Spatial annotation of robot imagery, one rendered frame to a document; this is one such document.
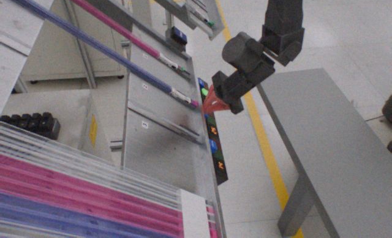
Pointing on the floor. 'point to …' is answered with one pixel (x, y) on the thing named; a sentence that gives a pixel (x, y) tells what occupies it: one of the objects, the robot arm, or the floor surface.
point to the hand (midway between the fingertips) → (204, 110)
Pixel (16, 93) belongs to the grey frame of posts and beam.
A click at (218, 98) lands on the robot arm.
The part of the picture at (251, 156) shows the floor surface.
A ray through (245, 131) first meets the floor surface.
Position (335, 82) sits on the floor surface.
